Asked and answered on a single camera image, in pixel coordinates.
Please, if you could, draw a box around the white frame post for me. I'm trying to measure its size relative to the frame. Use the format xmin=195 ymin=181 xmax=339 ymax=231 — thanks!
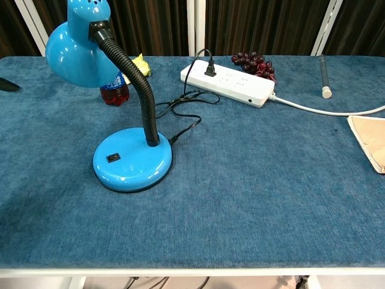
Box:
xmin=14 ymin=0 xmax=50 ymax=57
xmin=310 ymin=0 xmax=343 ymax=57
xmin=186 ymin=0 xmax=206 ymax=57

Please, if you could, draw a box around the white power strip cable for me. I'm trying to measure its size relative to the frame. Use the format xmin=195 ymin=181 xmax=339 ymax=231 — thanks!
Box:
xmin=268 ymin=92 xmax=385 ymax=116

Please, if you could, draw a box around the blue gooseneck desk lamp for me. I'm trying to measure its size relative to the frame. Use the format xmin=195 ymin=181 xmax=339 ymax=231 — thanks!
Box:
xmin=45 ymin=0 xmax=174 ymax=193

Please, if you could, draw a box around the black lamp power cord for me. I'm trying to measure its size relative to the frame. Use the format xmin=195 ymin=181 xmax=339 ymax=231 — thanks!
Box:
xmin=155 ymin=49 xmax=221 ymax=144

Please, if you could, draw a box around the glass test tube white cap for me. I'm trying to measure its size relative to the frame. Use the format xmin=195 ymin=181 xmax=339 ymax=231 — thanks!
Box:
xmin=318 ymin=54 xmax=333 ymax=99

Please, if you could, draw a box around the red drink plastic bottle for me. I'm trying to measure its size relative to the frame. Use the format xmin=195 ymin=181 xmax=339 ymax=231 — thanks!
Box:
xmin=99 ymin=70 xmax=131 ymax=107

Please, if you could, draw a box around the white power strip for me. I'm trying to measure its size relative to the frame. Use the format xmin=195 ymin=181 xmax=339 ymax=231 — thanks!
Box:
xmin=180 ymin=59 xmax=276 ymax=108

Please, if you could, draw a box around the dark pleated curtain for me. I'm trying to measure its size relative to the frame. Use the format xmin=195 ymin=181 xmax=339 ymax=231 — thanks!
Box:
xmin=0 ymin=0 xmax=385 ymax=59

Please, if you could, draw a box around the blue textured table cloth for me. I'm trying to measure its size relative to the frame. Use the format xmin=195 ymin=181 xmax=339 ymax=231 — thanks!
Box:
xmin=0 ymin=55 xmax=385 ymax=270

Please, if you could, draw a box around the dark red grape bunch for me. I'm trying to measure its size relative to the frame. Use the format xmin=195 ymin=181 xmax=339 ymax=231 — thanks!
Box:
xmin=231 ymin=51 xmax=276 ymax=82

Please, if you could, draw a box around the beige cloth pad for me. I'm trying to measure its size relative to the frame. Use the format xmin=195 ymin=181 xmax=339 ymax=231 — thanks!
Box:
xmin=346 ymin=115 xmax=385 ymax=175

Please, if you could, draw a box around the yellow green snack packet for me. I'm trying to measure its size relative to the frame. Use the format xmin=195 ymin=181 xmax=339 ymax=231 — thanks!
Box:
xmin=132 ymin=53 xmax=151 ymax=78

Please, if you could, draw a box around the black object at table edge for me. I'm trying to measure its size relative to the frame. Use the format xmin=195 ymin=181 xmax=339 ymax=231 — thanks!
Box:
xmin=0 ymin=77 xmax=21 ymax=92

